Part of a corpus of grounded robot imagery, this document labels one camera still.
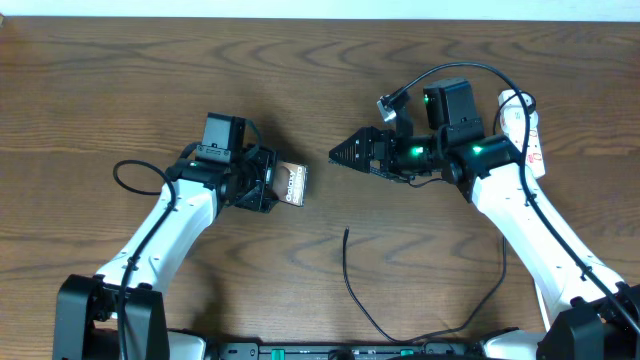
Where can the white power strip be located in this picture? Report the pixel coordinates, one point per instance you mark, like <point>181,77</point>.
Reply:
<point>512,123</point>

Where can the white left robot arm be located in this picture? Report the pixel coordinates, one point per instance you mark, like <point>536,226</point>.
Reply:
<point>118,313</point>

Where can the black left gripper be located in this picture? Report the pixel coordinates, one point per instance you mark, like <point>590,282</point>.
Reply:
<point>259,200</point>

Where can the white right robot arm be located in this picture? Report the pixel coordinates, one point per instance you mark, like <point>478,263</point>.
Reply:
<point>593,313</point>

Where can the white USB charger adapter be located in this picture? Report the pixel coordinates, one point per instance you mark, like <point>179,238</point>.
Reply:
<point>512,102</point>

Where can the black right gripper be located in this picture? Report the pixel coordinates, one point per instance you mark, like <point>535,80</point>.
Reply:
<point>367,136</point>

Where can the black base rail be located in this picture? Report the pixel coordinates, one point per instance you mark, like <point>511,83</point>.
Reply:
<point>433,350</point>

